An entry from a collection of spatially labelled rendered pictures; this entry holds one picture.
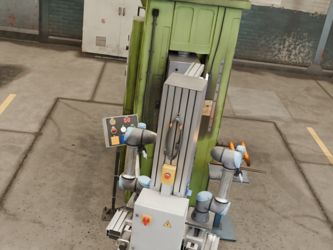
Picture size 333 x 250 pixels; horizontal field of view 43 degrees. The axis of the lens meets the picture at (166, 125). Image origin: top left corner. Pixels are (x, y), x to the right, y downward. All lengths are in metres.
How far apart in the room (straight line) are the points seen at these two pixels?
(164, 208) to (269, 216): 2.53
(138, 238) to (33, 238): 1.66
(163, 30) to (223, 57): 0.65
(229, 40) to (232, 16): 0.23
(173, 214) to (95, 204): 2.16
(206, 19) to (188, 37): 0.24
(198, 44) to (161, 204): 1.82
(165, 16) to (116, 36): 5.44
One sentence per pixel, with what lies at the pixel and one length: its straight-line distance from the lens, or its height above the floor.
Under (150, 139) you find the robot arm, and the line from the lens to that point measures 3.33.
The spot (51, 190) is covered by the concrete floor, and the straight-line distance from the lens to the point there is 5.14.
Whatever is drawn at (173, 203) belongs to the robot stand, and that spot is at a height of 1.23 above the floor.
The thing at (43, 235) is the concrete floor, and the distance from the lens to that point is 4.53.
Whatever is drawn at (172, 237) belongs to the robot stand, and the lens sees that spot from 3.00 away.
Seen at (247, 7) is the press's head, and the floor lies 2.32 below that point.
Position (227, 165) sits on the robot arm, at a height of 1.37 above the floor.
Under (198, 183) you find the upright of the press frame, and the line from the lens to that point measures 4.88.
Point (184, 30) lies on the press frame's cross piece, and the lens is 4.15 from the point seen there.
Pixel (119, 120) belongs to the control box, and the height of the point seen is 1.17.
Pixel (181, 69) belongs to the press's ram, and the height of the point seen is 1.70.
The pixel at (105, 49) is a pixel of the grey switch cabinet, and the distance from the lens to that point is 9.59.
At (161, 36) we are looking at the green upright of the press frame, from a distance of 4.13.
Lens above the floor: 2.96
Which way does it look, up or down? 26 degrees down
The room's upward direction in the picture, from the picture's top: 8 degrees clockwise
